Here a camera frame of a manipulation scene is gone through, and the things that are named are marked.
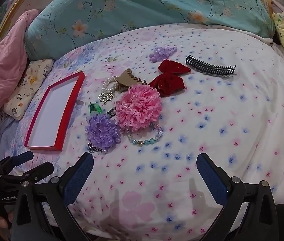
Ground red velvet bow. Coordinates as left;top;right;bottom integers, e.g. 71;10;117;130
148;59;192;97

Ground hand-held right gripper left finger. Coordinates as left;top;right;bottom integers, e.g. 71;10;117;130
11;152;94;241

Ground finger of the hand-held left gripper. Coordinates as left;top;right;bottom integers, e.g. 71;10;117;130
19;162;55;182
0;151;34;176

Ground pink ruffled flower scrunchie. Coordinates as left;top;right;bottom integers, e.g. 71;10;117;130
115;84;162;132

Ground cream cartoon print pillow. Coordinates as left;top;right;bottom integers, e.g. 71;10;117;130
4;59;55;120

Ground lilac flower hair clip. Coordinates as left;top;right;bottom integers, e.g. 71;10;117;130
149;46;178;63

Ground glass bead bracelet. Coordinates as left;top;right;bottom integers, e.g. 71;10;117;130
127;123;164;146

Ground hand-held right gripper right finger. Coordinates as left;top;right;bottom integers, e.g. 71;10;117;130
196;153;279;241

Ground black metal wristwatch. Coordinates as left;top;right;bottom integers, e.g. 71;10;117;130
88;143;107;154

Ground teal floral blanket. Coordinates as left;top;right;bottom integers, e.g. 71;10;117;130
25;0;276;61

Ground pink blanket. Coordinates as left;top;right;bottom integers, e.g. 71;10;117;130
0;9;39;119

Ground red shallow box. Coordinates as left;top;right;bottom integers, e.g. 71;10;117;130
24;71;86;152

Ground beige claw hair clip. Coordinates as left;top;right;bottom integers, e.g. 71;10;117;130
114;68;147;93

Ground black hair comb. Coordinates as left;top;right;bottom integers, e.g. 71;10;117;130
185;55;237;77

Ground pearl hair tie silver fan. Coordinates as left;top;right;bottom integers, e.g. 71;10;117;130
98;77;118;103

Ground purple ruffled flower scrunchie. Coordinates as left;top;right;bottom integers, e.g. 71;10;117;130
85;113;121;149

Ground floral bed sheet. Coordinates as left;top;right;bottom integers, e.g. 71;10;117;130
0;24;284;241

